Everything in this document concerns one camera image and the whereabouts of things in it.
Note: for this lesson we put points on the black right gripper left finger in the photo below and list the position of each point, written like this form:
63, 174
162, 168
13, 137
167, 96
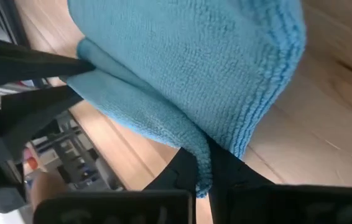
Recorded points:
117, 208

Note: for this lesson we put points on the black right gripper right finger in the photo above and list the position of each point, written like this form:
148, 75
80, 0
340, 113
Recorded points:
288, 205

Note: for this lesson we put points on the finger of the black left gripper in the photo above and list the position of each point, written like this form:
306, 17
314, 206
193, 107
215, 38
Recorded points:
23, 67
30, 115

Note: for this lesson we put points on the blue microfiber towel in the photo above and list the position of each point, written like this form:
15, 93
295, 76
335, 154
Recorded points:
194, 68

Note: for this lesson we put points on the black aluminium table frame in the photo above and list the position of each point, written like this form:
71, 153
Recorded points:
9, 18

